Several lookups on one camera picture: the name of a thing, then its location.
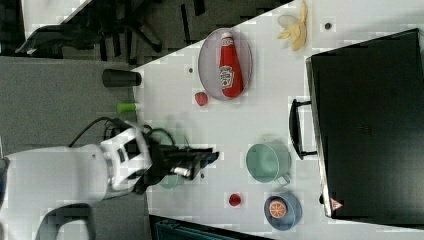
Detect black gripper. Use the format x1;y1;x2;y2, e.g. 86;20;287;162
146;142;219;186

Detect black toaster oven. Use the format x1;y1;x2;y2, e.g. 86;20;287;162
306;29;424;229

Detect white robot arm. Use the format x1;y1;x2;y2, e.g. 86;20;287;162
1;126;219;240

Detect small red fruit toy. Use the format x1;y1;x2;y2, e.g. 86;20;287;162
229;193;241;206

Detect red strawberry toy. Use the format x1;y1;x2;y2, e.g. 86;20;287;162
195;92;208;106

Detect green mug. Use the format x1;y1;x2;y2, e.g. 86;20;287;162
246;141;292;187

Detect dark blue crate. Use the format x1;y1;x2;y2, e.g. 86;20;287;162
149;214;271;240

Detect red ketchup bottle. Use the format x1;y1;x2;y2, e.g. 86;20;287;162
219;32;244;98

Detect orange slice toy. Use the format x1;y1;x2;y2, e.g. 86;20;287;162
269;199;287;219

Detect green marker pen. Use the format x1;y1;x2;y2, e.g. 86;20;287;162
117;103;137;113

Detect blue bowl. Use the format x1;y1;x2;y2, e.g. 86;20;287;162
264;192;302;231

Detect pink round plate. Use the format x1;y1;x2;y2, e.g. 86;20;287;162
198;28;252;101

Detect peeled banana toy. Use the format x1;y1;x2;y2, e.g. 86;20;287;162
277;1;308;51

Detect black office chair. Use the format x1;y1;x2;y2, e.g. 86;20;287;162
14;0;208;64

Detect black cylinder post upper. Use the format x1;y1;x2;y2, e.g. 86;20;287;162
102;69;142;88

